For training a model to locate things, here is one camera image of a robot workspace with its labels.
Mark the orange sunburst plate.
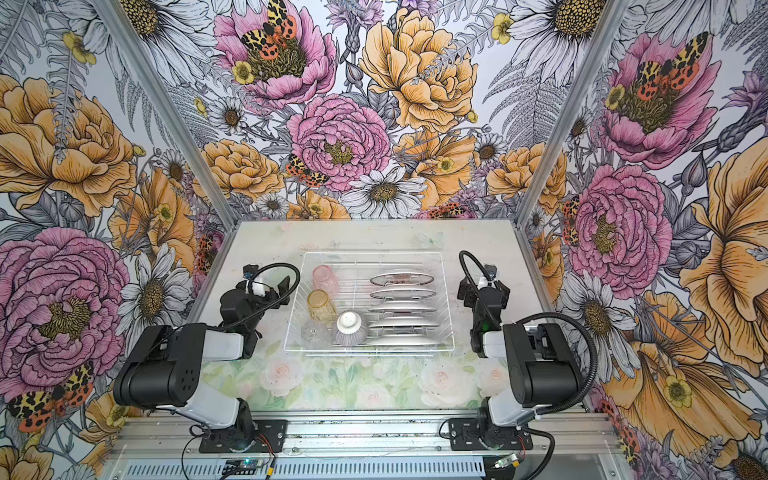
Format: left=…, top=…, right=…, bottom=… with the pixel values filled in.
left=370, top=270, right=435, bottom=287

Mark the green rim hao shi plate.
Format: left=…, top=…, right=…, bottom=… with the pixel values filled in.
left=369, top=316, right=440, bottom=329

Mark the red character plate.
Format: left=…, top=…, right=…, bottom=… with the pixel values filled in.
left=370, top=284, right=437, bottom=300

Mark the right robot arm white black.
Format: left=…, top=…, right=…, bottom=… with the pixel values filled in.
left=450, top=267, right=596, bottom=450

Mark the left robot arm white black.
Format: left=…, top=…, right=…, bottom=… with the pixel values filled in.
left=113, top=262, right=301, bottom=453

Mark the amber glass cup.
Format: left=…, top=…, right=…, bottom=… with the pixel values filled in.
left=307, top=289, right=338, bottom=324

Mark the pink glass cup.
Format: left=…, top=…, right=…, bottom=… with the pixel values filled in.
left=312, top=264, right=340, bottom=298

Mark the clear glass cup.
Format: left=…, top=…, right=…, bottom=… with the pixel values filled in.
left=300, top=318, right=333, bottom=350

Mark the ribbed white bowl upside down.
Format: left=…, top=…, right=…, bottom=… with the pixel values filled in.
left=334, top=310, right=368, bottom=347

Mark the green circuit board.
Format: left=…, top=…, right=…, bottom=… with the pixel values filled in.
left=222, top=458, right=262, bottom=478

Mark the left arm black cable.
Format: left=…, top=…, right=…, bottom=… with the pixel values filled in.
left=221, top=262, right=302, bottom=334

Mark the white wire dish rack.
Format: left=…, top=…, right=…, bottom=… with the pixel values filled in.
left=284, top=250, right=455, bottom=357

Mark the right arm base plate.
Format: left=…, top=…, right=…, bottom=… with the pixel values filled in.
left=441, top=417, right=533, bottom=451

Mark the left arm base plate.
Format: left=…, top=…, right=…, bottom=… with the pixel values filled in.
left=198, top=419, right=288, bottom=454

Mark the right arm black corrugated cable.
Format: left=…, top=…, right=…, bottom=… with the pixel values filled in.
left=458, top=250, right=599, bottom=480

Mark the aluminium front rail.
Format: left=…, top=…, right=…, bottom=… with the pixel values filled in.
left=111, top=409, right=620, bottom=459

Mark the white vented cable duct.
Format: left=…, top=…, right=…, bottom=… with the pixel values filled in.
left=109, top=456, right=486, bottom=479

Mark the left aluminium frame post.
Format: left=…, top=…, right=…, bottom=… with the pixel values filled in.
left=94, top=1, right=239, bottom=232

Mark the aluminium frame post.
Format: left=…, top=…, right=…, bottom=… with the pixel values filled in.
left=514, top=0, right=631, bottom=229
left=94, top=1, right=239, bottom=232

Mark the right aluminium frame post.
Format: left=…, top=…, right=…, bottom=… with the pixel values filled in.
left=514, top=0, right=631, bottom=229

